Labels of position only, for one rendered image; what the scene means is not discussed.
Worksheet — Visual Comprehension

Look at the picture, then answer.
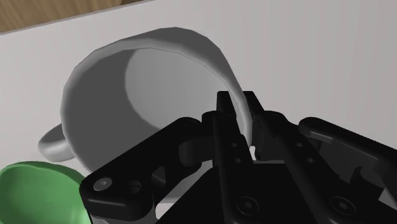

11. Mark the white mug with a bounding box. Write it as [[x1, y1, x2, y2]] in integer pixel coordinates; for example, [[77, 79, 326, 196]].
[[38, 27, 257, 174]]

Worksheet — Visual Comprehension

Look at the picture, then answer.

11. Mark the green bowl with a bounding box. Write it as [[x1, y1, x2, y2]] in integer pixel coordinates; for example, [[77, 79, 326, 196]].
[[0, 160, 92, 224]]

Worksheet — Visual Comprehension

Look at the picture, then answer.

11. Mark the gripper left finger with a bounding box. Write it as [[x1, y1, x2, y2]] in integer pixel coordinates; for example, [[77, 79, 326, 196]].
[[79, 91, 260, 224]]

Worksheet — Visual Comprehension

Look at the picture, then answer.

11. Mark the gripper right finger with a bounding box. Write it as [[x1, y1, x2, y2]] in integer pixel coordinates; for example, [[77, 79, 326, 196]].
[[242, 91, 397, 224]]

